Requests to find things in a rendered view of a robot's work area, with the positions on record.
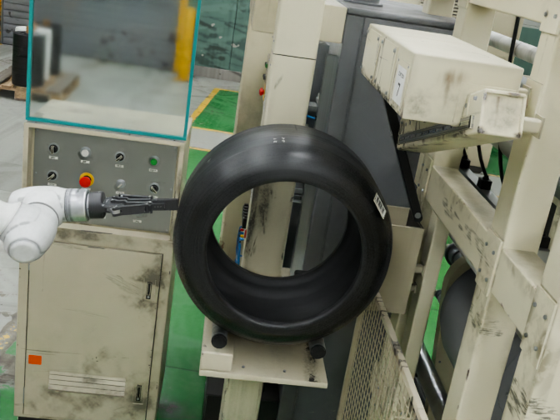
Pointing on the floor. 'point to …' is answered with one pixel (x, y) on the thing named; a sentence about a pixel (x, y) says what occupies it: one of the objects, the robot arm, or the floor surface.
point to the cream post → (300, 23)
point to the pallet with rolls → (15, 74)
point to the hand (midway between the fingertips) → (165, 204)
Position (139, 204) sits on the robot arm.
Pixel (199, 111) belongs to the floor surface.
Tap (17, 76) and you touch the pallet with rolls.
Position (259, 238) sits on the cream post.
